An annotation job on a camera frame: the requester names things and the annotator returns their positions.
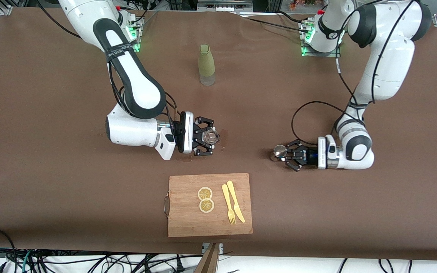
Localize steel jigger measuring cup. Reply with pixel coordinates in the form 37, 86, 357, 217
272, 144, 288, 162

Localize black base power cable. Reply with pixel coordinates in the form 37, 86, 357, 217
237, 11, 310, 35

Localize tangle of black cables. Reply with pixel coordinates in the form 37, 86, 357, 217
0, 229, 242, 273

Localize aluminium support post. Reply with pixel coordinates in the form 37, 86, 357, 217
195, 243, 221, 273

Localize yellow plastic knife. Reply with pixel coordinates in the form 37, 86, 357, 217
226, 180, 246, 223

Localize yellow plastic fork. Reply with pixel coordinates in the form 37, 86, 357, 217
222, 184, 237, 225

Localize green sleeved glass bottle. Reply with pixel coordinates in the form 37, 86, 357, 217
198, 44, 216, 86

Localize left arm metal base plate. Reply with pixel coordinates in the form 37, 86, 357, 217
300, 21, 341, 57

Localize white power strip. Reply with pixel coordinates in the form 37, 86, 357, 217
198, 0, 253, 13

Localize small clear glass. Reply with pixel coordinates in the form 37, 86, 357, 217
203, 128, 220, 147

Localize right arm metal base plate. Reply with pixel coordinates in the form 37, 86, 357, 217
126, 15, 142, 52

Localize wooden cutting board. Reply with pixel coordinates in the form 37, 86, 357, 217
164, 173, 253, 238

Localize brown table cover sheet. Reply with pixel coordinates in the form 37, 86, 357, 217
0, 7, 437, 262

